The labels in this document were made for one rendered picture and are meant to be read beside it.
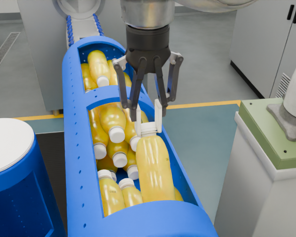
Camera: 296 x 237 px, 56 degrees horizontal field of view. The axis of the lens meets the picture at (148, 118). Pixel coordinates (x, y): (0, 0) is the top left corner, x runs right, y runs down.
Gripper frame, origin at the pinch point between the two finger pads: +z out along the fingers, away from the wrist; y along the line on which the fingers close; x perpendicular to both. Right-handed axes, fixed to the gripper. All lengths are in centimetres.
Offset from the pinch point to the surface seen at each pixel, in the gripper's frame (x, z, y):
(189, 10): -474, 120, -208
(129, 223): 20.8, 4.0, 8.5
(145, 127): 1.0, 1.6, 0.8
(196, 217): 21.1, 6.6, -3.0
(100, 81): -37.0, 9.8, 6.4
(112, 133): -8.8, 9.6, 7.0
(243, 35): -227, 79, -172
